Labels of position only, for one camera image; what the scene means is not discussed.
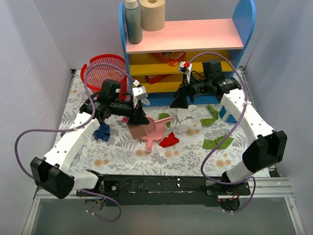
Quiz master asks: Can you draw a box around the white paper under shelf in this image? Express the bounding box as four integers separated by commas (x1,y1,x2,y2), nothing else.
141,98,150,106

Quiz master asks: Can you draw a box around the green paper scrap near roll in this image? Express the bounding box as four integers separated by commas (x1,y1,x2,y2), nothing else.
201,104,219,126

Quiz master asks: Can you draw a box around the pink dustpan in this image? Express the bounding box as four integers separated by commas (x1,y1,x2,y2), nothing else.
140,124,166,153

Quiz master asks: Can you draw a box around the blue wooden shelf unit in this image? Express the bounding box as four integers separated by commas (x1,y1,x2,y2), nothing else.
119,0,256,106

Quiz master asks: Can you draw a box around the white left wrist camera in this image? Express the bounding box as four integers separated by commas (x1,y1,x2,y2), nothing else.
132,80,148,107

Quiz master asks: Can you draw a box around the beige paper roll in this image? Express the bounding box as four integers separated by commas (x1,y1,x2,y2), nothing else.
139,0,165,31

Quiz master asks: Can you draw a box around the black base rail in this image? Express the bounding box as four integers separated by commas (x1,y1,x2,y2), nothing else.
76,175,250,207

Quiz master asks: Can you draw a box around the red box lower shelf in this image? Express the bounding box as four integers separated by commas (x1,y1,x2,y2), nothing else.
145,74,169,85

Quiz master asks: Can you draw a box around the pink hand brush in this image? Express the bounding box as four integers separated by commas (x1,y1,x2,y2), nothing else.
128,116,173,139

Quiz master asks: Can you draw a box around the blue paper scrap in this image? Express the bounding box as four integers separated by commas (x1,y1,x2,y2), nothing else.
93,122,111,142

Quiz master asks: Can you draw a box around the red paper scrap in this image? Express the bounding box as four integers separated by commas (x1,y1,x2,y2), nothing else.
159,132,179,148

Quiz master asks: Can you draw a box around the green paper scrap far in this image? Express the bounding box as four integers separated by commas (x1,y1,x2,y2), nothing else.
158,113,171,128

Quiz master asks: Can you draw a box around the red mesh waste basket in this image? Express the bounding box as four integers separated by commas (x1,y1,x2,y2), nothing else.
80,54,128,95

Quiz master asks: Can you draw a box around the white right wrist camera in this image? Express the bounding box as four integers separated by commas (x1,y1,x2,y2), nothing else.
178,61,192,84

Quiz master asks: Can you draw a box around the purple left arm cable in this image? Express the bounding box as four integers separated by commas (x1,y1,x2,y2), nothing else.
14,63,141,223

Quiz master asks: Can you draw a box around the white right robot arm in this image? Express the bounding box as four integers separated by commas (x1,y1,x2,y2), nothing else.
170,60,287,195

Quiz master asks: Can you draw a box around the orange snack box upper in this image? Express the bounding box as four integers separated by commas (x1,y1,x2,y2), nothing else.
152,51,186,67

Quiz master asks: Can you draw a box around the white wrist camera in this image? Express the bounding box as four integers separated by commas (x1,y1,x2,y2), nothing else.
178,61,192,84
132,80,148,107

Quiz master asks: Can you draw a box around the green paper scrap front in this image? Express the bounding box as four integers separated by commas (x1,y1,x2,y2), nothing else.
202,136,234,150

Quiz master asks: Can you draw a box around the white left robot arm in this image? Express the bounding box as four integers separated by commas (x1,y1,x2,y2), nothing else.
30,80,150,199

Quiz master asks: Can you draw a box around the grey green bottle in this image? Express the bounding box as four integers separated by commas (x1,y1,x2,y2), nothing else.
125,0,142,44

